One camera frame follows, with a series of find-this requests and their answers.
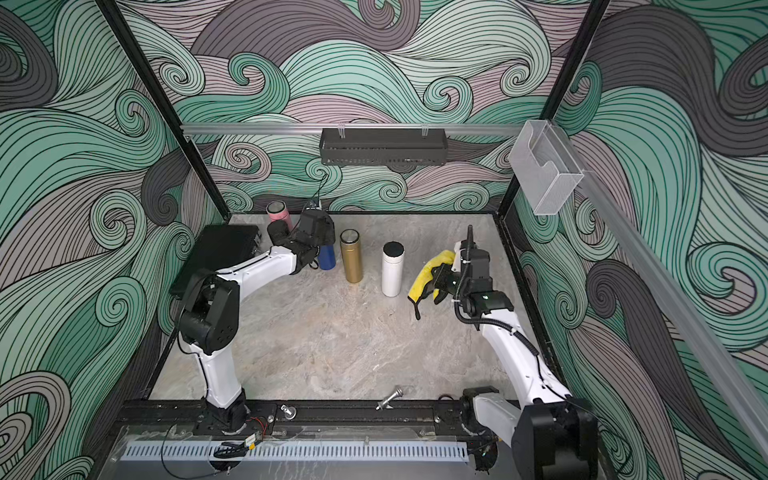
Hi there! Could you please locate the yellow grey cleaning cloth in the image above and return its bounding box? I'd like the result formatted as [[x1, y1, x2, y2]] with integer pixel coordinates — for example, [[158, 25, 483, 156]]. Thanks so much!
[[407, 250, 456, 321]]

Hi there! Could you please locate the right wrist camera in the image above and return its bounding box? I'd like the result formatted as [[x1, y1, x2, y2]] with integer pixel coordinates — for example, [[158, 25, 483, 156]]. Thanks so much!
[[452, 240, 469, 273]]

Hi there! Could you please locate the pink thermos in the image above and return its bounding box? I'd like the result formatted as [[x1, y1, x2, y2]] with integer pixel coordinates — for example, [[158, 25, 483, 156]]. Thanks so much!
[[266, 200, 293, 230]]

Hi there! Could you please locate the white thermos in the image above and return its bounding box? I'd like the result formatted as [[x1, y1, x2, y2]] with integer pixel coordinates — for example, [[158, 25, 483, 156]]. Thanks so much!
[[381, 241, 405, 298]]

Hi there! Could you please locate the white slotted cable duct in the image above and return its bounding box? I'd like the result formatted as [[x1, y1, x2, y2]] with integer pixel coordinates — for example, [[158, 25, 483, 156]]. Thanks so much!
[[120, 440, 469, 463]]

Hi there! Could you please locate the silver knob on rail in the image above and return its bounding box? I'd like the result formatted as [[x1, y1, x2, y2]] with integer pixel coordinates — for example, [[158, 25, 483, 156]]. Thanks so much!
[[280, 404, 297, 420]]

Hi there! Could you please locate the blue thermos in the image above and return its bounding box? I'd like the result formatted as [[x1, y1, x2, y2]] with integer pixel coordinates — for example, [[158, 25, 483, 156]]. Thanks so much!
[[317, 245, 336, 271]]

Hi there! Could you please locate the silver bolt on rail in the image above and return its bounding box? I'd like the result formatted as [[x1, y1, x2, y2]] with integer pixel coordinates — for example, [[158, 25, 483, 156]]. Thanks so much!
[[375, 387, 403, 411]]

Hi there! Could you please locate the black thermos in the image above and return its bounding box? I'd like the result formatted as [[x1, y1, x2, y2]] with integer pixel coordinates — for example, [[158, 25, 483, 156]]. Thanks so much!
[[267, 220, 291, 246]]

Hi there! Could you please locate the black hard case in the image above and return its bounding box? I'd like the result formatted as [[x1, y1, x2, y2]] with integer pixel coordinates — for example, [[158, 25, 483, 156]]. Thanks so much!
[[169, 225, 262, 299]]

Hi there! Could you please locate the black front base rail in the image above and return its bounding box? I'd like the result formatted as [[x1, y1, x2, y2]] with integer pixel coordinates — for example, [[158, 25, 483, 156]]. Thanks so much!
[[117, 397, 471, 431]]

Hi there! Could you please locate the gold thermos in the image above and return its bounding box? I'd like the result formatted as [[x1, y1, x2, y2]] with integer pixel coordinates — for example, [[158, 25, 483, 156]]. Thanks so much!
[[339, 228, 363, 284]]

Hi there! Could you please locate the black wall shelf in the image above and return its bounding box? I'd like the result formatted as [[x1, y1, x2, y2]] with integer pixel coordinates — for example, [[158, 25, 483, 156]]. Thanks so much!
[[319, 128, 448, 166]]

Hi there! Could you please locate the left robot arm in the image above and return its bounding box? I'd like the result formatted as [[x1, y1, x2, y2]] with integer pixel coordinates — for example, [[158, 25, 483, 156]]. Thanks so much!
[[177, 209, 335, 435]]

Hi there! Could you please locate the clear acrylic wall holder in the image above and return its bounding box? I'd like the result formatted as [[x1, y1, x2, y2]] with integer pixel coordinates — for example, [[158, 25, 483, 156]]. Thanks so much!
[[508, 120, 584, 216]]

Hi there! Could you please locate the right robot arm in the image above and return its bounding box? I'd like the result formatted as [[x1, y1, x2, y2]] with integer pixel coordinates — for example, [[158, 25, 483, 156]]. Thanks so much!
[[427, 239, 599, 479]]

